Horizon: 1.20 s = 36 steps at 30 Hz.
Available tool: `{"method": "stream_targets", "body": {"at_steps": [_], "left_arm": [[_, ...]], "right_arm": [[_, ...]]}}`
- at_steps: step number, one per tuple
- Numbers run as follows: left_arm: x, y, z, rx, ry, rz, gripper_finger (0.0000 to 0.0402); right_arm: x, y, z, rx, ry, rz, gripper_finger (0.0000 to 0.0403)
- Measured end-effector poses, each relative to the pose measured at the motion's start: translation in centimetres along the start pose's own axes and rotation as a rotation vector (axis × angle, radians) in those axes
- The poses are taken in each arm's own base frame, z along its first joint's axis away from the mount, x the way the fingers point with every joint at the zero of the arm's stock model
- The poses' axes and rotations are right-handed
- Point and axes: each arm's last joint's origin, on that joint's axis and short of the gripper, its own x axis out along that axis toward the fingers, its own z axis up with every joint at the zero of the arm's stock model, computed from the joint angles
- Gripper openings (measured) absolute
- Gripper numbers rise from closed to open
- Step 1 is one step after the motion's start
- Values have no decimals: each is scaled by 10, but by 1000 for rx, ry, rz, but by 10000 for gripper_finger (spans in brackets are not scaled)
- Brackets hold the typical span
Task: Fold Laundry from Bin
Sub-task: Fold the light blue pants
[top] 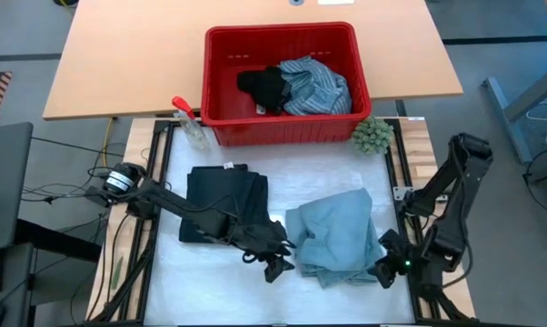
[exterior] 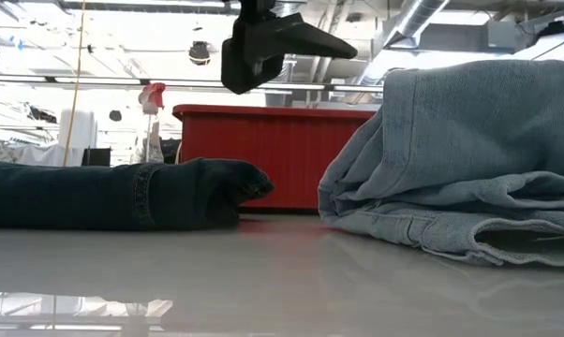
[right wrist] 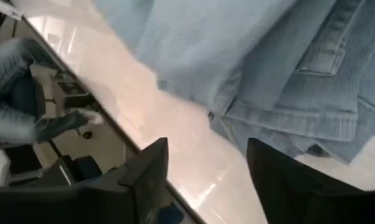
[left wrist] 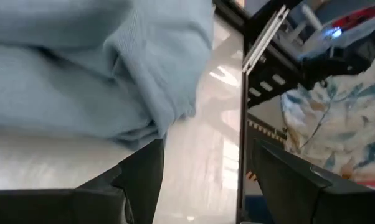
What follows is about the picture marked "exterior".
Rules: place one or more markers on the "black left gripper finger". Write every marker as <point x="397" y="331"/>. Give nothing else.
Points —
<point x="301" y="37"/>
<point x="240" y="70"/>

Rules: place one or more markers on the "dark denim jeans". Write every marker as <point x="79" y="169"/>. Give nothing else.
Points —
<point x="76" y="196"/>

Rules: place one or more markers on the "red plastic laundry bin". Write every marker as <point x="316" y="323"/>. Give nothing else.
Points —
<point x="286" y="154"/>

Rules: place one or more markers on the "black ceiling lamp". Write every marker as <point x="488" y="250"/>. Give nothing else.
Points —
<point x="199" y="52"/>

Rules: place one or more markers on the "clear spray bottle red trigger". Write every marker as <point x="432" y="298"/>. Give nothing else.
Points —
<point x="153" y="96"/>

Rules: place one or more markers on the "long ceiling light bar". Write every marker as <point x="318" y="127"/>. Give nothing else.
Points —
<point x="99" y="80"/>

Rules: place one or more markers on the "silver ribbed air duct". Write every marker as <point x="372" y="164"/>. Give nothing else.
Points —
<point x="418" y="19"/>

